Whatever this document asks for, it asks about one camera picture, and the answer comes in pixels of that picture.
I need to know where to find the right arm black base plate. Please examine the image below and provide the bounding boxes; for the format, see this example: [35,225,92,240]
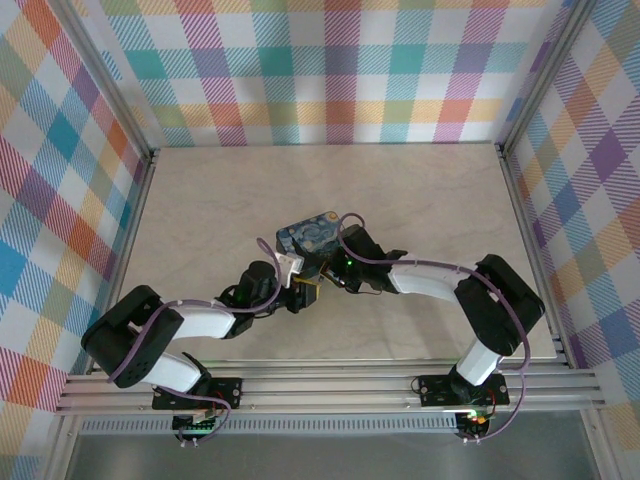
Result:
[417,373,511,408]

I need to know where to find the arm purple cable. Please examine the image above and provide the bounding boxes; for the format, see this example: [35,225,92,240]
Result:
[106,236,282,446]
[336,211,531,444]

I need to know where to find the aluminium frame corner post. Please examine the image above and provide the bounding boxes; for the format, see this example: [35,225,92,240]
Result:
[494,0,604,154]
[49,0,161,166]

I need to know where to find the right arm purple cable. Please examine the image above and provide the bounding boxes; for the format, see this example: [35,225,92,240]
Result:
[336,211,531,444]

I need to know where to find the right controller circuit board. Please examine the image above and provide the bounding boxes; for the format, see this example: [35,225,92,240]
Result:
[456,408,495,437]

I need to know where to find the left controller circuit board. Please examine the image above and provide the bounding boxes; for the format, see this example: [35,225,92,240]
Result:
[171,409,222,435]

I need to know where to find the starry night painted tin box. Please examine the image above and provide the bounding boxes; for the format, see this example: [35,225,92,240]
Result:
[274,210,345,272]

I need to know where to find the aluminium side rail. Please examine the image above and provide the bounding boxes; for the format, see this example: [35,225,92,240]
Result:
[494,143,574,369]
[87,147,162,374]

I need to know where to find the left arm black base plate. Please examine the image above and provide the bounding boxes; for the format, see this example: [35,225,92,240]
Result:
[151,375,244,412]

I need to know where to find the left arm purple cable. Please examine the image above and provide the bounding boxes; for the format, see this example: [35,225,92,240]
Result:
[106,236,282,446]

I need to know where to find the slotted grey cable duct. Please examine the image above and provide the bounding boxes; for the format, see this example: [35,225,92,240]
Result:
[79,418,460,435]

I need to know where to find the controller circuit board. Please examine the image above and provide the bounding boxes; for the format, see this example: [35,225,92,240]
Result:
[171,409,222,435]
[456,408,495,437]

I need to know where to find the aluminium front rail bundle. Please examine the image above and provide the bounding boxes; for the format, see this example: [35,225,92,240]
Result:
[53,357,609,416]

